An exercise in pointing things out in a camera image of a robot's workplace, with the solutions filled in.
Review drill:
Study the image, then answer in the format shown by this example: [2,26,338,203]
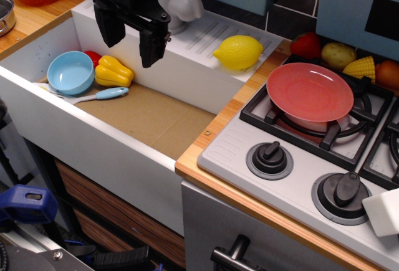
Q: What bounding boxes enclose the silver metal pot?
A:
[0,0,16,37]

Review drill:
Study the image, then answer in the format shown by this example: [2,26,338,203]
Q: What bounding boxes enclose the blue handled white spatula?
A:
[34,82,129,105]

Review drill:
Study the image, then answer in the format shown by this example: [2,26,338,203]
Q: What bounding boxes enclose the white toy sink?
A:
[1,0,281,234]

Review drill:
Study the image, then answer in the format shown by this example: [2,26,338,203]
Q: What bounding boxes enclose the yellow toy bell pepper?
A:
[95,55,134,87]

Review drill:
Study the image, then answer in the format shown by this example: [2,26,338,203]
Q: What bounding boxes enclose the grey toy faucet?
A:
[158,0,204,35]

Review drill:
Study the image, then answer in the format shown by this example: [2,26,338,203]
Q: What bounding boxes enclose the red toy tomato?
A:
[84,50,102,68]

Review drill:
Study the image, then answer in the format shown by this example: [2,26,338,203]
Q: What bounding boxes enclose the white plastic block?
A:
[362,189,398,237]

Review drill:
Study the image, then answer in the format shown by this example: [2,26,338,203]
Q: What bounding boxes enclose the yellow toy corn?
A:
[343,56,376,84]

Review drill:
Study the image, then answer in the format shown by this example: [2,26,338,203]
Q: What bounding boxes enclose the toy potato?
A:
[321,42,357,70]

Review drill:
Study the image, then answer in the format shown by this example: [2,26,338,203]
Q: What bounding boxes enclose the wooden drawer fronts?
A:
[55,159,186,270]

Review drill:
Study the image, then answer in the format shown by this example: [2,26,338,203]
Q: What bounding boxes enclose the yellow plastic lemon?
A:
[213,35,264,70]

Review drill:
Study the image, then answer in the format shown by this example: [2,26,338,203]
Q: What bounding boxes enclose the pink plastic plate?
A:
[266,63,354,122]

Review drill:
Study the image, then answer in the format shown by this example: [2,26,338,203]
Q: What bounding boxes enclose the black right stove knob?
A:
[311,172,372,226]

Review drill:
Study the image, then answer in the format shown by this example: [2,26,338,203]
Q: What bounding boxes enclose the grey toy stove top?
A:
[197,53,399,271]

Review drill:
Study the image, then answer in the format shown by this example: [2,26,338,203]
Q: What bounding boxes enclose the light blue plastic bowl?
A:
[47,51,95,95]

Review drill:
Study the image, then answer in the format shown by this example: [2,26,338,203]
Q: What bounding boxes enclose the black stove knob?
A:
[311,172,372,226]
[246,141,294,181]

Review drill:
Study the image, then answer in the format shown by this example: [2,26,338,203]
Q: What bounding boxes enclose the black left stove knob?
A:
[246,141,294,181]

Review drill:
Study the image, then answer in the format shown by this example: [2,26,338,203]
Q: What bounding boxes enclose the orange toy fruit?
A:
[375,60,398,90]

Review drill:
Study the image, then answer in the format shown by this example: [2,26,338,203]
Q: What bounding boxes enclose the black right burner grate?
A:
[359,98,398,190]

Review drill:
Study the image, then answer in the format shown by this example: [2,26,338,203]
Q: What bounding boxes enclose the blue plastic clamp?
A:
[1,184,59,226]

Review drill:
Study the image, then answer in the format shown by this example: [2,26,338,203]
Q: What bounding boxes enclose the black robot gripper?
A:
[94,0,170,68]

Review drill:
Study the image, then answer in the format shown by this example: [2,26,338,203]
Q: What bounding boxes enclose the red toy strawberry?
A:
[289,32,321,60]

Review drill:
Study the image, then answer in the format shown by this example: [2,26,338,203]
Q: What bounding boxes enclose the brown cardboard sheet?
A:
[75,83,215,160]

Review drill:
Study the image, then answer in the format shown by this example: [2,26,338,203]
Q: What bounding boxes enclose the black ribbed handle tool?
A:
[92,246,154,270]

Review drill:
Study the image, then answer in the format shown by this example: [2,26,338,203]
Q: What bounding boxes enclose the metal oven door handle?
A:
[211,234,264,271]

